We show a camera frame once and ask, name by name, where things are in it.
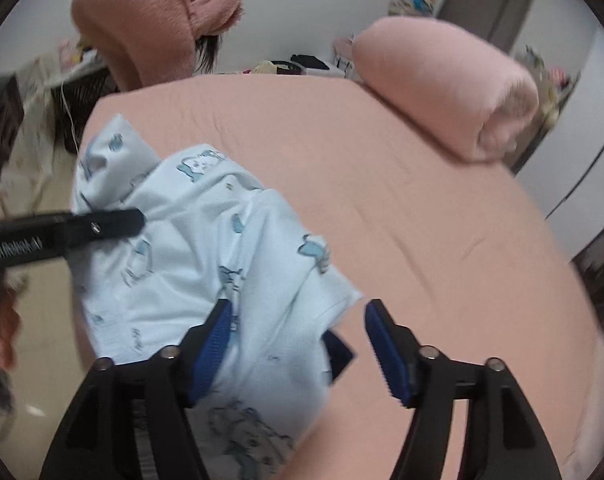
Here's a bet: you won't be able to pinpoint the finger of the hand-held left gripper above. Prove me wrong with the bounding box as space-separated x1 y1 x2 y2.
0 207 147 273

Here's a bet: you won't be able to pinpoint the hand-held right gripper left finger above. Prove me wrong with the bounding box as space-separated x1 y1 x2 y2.
39 297 233 480

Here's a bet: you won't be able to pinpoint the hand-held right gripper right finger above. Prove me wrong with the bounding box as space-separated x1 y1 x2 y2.
364 298 565 480

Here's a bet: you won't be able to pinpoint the light blue printed shorts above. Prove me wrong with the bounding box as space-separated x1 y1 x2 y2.
70 114 363 480

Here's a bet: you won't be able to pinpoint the person's left hand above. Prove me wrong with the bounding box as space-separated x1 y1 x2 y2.
0 287 22 366

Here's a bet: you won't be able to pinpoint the floral printed cloth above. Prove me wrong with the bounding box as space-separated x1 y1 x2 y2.
0 55 85 221

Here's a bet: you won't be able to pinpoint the navy cloth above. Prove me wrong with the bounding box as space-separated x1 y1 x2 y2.
322 330 355 381

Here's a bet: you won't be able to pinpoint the black laundry basket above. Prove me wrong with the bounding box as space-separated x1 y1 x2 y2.
52 66 121 153

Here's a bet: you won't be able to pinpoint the pink sheeted bed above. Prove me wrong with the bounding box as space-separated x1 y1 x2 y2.
76 72 604 480

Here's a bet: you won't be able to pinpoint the person in pink sweater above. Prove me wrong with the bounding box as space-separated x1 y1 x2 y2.
70 0 243 93

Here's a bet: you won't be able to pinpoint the person's dark hair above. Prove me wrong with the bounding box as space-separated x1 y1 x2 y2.
192 34 221 77

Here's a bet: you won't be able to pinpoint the rolled pink quilt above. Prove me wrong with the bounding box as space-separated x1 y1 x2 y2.
352 15 540 163

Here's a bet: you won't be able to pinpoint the black bag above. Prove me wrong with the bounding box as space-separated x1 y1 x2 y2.
289 54 333 74

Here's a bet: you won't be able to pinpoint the white paper bag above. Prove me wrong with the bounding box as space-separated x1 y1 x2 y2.
331 36 363 81

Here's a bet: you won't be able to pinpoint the tan cabinet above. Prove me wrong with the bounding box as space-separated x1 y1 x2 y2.
504 45 583 173

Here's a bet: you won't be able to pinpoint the grey door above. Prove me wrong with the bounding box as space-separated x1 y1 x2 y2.
439 0 533 54

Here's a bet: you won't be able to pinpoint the white cable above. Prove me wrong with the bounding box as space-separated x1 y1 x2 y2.
60 77 82 156

